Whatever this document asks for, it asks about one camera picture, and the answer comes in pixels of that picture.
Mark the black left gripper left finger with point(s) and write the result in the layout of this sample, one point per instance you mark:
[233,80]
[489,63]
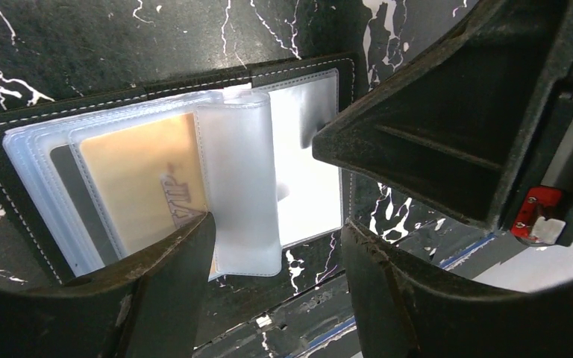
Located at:
[146,305]

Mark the grey card in sleeve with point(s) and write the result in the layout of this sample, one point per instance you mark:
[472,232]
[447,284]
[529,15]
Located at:
[71,177]

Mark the gold VIP card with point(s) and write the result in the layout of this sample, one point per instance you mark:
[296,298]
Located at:
[144,174]

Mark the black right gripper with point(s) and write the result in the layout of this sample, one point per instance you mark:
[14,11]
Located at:
[479,126]

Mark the black leather card holder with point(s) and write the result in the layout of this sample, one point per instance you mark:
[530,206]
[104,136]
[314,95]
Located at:
[254,127]

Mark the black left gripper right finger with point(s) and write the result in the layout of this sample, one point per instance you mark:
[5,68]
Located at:
[407,307]

